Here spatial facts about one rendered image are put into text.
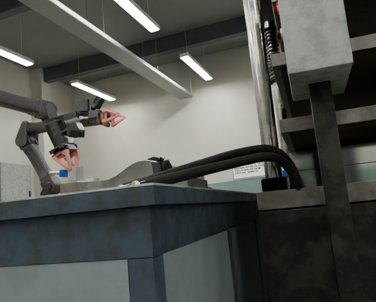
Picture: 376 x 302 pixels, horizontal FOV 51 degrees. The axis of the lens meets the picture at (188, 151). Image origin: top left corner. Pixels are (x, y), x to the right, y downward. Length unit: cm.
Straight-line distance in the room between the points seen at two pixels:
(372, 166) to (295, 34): 87
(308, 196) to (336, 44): 50
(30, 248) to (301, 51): 79
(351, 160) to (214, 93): 744
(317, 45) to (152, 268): 69
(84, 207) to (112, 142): 927
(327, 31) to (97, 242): 76
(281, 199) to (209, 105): 780
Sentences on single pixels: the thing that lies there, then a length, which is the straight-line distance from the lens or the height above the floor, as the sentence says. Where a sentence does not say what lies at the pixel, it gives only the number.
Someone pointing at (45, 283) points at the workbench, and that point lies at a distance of 83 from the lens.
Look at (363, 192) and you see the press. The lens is 134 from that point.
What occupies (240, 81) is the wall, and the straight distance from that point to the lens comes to 901.
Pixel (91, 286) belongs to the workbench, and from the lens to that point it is 77.
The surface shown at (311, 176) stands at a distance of 180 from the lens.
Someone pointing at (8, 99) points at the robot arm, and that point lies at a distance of 156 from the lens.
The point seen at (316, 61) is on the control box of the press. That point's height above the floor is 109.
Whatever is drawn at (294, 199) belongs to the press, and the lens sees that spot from 133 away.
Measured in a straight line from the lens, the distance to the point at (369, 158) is 182.
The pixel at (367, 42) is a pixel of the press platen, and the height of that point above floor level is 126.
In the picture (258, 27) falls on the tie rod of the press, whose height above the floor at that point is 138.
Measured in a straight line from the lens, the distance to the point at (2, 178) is 831.
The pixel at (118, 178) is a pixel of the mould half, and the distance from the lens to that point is 142.
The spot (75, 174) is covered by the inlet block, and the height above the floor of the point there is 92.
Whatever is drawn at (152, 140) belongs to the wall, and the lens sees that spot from 946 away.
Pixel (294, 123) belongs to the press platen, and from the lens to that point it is 145.
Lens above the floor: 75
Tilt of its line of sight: 9 degrees up
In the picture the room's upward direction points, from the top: 5 degrees counter-clockwise
